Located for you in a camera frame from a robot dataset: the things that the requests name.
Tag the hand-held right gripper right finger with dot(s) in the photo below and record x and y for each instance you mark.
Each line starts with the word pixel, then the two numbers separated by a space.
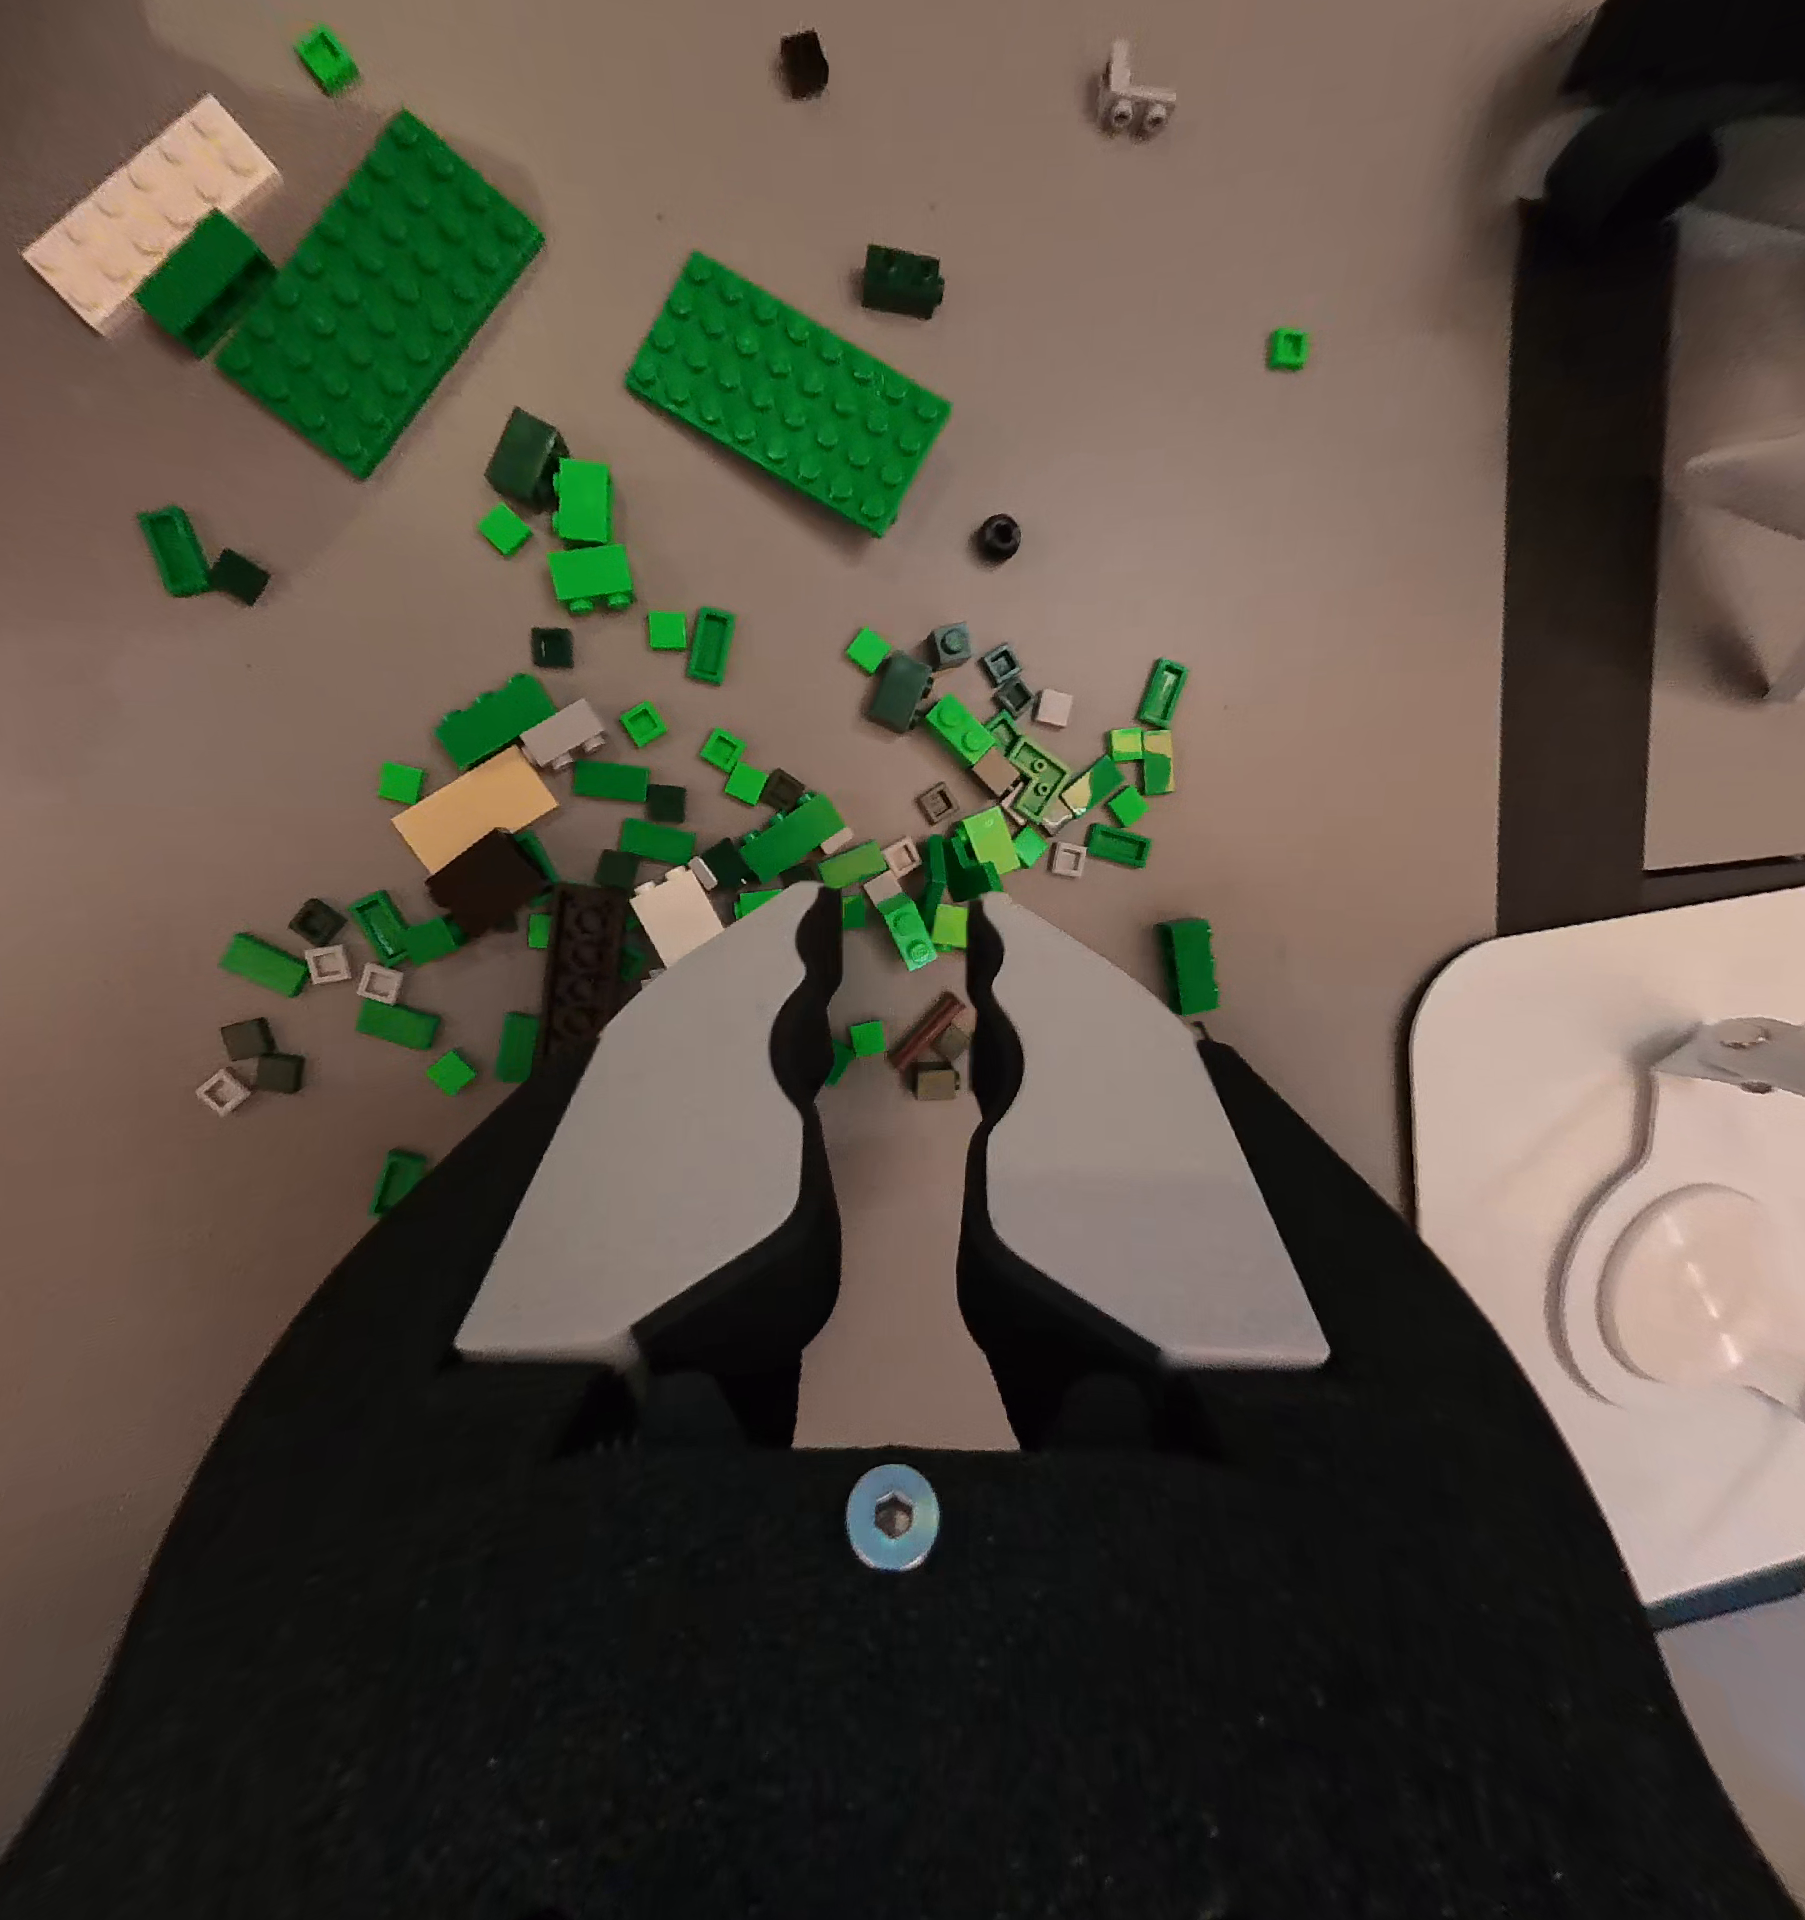
pixel 1142 1186

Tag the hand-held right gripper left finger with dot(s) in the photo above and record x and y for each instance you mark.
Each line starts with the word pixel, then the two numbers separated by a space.
pixel 648 1170

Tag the pile of small lego pieces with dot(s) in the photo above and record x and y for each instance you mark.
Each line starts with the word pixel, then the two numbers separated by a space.
pixel 587 578

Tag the black lego plate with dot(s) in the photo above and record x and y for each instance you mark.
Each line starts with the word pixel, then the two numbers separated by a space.
pixel 580 976

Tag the white lego tile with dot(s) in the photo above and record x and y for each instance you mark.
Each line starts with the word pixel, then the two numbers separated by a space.
pixel 677 917

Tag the dark brown lego piece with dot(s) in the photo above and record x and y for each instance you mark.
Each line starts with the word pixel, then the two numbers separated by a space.
pixel 484 885

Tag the tan lego tile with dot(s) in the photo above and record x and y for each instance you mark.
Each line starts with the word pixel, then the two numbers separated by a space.
pixel 467 810

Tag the black round lego stud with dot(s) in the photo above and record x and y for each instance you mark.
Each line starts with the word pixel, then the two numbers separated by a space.
pixel 1000 537

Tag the medium green lego plate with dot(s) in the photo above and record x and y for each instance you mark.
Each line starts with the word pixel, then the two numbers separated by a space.
pixel 790 390

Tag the small green lego tile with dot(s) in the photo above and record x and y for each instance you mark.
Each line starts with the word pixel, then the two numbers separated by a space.
pixel 327 60
pixel 1288 350

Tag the large green lego plate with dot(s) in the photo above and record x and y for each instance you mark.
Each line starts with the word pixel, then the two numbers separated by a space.
pixel 378 299

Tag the dark green lego brick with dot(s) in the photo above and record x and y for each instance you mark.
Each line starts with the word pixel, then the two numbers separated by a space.
pixel 904 281

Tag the white lego brick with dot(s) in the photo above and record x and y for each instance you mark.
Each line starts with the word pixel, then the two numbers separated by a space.
pixel 124 211

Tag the small black lego brick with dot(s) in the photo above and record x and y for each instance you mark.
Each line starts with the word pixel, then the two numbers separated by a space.
pixel 802 62

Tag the white stand base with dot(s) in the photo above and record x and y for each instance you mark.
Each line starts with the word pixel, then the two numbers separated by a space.
pixel 1503 1079

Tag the black stand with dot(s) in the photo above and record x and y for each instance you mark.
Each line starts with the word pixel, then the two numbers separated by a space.
pixel 1712 105

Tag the grey lego bracket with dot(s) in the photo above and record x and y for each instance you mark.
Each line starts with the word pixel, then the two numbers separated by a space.
pixel 1135 90

